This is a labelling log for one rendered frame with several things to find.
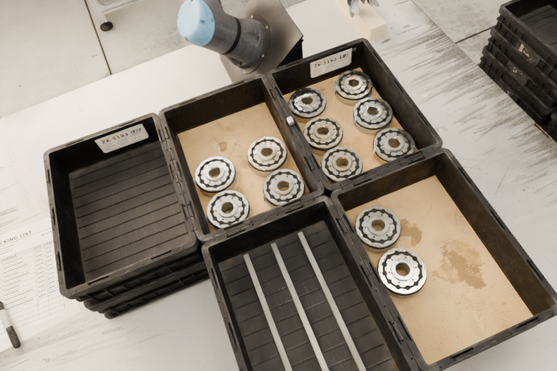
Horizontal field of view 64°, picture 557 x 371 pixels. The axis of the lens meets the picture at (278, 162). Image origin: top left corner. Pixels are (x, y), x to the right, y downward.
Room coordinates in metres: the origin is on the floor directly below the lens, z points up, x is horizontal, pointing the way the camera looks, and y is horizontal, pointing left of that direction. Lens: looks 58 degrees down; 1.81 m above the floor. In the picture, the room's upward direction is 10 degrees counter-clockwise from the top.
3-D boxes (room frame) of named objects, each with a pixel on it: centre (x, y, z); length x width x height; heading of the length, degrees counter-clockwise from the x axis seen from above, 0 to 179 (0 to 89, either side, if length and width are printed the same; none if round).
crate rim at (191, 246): (0.54, 0.39, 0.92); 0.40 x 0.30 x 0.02; 13
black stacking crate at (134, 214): (0.54, 0.39, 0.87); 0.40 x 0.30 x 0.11; 13
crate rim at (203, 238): (0.61, 0.10, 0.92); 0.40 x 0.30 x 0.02; 13
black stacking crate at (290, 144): (0.61, 0.10, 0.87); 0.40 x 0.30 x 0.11; 13
